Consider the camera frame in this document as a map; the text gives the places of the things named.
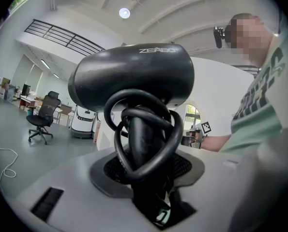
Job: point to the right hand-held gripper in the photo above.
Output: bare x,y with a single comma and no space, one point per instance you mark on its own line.
197,136

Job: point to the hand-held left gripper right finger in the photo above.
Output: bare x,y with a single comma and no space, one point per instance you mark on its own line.
267,178

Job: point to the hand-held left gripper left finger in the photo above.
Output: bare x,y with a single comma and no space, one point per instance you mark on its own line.
73,178

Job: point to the person's right forearm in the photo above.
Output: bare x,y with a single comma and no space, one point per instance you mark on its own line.
216,142

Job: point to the round white-framed mirror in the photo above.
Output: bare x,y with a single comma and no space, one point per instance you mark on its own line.
192,113

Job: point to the cardboard box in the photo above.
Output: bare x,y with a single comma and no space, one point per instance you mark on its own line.
97,132

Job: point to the white service robot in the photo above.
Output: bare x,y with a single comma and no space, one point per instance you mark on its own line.
82,126

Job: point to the person's green printed t-shirt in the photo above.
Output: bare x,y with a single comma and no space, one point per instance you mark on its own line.
255,124

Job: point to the small white table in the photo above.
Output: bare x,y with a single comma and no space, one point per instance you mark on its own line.
58,112

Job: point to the black office chair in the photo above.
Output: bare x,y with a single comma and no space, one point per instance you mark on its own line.
43,112

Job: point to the white wooden desk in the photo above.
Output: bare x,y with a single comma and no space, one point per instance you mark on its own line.
27,101

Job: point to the black cabinet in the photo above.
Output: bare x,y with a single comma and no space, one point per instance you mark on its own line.
25,89

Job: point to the long ceiling light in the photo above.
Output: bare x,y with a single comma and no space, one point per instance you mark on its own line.
45,63
56,76

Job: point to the person's head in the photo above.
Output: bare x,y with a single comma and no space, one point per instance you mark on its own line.
251,37

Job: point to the black balcony railing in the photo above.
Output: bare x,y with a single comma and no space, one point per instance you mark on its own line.
61,36

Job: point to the round ceiling light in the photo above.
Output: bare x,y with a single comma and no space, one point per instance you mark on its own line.
124,12

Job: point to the black head-worn camera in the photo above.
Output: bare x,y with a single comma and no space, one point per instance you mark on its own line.
218,36

